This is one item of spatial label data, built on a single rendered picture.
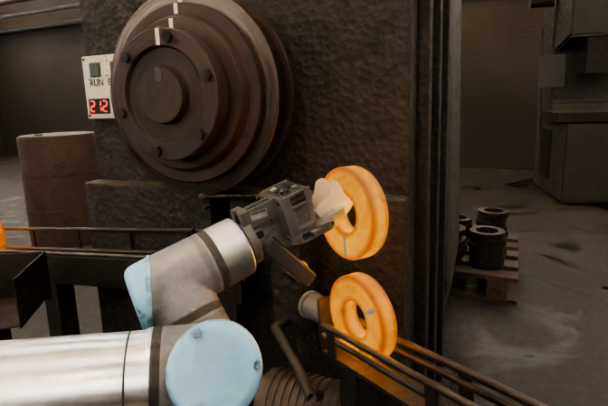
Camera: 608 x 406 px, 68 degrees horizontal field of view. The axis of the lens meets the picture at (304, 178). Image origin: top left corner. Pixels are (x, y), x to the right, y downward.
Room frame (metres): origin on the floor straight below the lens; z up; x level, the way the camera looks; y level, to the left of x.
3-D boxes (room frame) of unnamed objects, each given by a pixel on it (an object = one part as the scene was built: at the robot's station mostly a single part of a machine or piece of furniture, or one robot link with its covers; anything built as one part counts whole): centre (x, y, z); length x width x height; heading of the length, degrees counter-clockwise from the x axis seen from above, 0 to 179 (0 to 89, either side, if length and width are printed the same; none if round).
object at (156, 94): (0.99, 0.29, 1.11); 0.28 x 0.06 x 0.28; 67
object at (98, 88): (1.32, 0.52, 1.15); 0.26 x 0.02 x 0.18; 67
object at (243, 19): (1.08, 0.25, 1.11); 0.47 x 0.06 x 0.47; 67
